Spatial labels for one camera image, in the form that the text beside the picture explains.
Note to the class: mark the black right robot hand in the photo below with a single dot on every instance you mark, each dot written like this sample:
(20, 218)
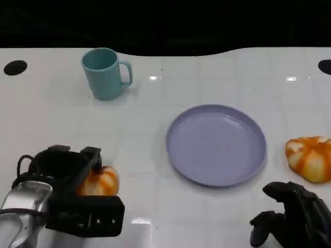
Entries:
(302, 214)

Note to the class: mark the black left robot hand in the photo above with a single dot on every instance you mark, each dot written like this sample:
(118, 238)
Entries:
(59, 165)

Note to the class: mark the orange and white bread roll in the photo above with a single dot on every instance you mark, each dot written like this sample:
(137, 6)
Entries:
(311, 160)
(103, 182)

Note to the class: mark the pale green mug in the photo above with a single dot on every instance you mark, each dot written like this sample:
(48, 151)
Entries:
(104, 75)

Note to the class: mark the lilac plate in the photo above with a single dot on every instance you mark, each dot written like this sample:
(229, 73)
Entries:
(216, 146)

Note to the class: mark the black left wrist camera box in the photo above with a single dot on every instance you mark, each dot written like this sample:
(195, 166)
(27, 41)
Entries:
(88, 215)

